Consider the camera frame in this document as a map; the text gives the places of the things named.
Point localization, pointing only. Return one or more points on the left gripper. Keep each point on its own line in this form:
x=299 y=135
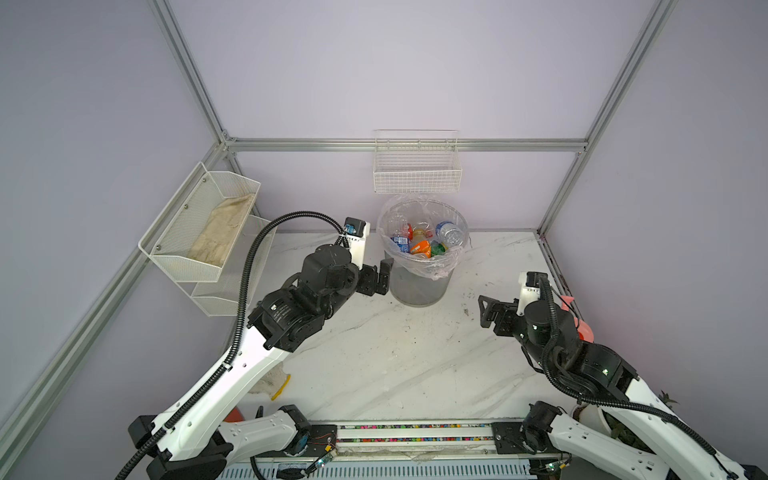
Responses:
x=368 y=285

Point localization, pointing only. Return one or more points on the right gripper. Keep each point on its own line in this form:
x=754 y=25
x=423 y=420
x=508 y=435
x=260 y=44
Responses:
x=501 y=310

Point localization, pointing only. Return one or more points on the capless blue label bottle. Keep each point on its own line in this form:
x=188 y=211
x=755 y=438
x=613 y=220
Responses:
x=403 y=241

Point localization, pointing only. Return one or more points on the yellow-cap clear bottle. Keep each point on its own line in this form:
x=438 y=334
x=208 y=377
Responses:
x=421 y=240

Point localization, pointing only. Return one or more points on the green plastic bottle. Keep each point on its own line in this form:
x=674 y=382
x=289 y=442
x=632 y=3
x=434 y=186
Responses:
x=437 y=249

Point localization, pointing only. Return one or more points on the white-cap blue label bottle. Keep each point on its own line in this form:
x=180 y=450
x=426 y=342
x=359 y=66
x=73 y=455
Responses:
x=450 y=235

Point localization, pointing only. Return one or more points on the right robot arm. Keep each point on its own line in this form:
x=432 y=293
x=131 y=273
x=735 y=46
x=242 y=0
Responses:
x=594 y=374

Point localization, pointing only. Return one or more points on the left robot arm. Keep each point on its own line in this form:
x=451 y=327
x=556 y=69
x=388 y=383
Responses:
x=191 y=440

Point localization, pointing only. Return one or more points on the grey mesh waste bin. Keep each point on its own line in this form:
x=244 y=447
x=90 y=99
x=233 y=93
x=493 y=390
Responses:
x=415 y=291

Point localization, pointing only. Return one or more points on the clear plastic bin liner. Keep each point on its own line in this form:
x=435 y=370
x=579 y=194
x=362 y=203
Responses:
x=414 y=209

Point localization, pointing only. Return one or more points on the pink watering can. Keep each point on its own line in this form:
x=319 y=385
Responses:
x=584 y=330

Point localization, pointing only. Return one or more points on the white mesh lower shelf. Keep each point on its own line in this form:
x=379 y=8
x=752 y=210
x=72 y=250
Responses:
x=220 y=299

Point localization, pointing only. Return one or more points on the white mesh shelf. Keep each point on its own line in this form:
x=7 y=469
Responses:
x=220 y=299
x=193 y=237

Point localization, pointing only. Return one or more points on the beige cloth in shelf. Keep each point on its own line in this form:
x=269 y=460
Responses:
x=214 y=243

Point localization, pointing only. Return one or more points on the potted green plant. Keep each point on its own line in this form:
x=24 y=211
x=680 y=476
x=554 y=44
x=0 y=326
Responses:
x=640 y=410

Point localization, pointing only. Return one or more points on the white mesh upper shelf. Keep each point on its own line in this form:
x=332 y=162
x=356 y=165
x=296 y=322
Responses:
x=193 y=237

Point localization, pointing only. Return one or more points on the orange rubber glove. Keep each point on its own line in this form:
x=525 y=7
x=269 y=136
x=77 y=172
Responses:
x=234 y=416

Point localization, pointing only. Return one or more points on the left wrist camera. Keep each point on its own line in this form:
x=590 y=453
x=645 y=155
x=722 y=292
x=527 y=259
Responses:
x=356 y=233

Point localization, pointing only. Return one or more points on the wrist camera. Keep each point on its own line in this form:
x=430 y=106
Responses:
x=529 y=289
x=356 y=233

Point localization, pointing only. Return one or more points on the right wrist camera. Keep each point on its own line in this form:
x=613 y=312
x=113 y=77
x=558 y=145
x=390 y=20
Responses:
x=529 y=289

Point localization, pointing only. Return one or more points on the white wire wall basket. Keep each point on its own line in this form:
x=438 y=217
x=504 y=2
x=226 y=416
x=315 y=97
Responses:
x=416 y=161

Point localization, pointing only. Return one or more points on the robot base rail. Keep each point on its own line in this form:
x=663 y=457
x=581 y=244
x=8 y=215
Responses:
x=494 y=437

